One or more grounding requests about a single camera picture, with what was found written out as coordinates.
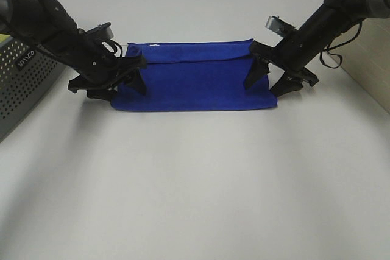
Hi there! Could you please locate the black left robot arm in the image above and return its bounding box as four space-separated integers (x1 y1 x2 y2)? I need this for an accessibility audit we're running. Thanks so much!
1 0 147 101

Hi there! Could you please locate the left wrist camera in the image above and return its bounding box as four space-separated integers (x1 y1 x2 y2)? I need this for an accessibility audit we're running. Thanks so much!
84 22 113 40

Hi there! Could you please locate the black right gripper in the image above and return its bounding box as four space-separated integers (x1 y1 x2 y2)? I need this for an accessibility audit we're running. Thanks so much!
243 28 323 97

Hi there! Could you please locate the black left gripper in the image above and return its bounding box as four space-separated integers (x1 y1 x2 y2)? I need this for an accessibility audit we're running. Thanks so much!
60 33 147 102

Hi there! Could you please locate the blue microfiber towel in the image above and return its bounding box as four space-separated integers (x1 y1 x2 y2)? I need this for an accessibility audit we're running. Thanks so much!
111 39 278 112

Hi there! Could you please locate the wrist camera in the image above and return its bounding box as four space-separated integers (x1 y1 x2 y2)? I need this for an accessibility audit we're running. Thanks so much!
265 16 297 38
84 22 113 40

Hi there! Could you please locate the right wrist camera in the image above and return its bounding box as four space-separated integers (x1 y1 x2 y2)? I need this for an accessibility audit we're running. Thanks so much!
265 16 297 38

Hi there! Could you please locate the grey perforated laundry basket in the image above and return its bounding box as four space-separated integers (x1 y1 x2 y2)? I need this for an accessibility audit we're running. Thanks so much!
0 0 66 143

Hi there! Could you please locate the beige storage bin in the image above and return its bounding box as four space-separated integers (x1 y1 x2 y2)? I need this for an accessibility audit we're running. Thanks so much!
334 19 389 111

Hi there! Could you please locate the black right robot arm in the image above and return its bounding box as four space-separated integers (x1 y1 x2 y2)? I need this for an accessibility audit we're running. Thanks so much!
243 0 389 97

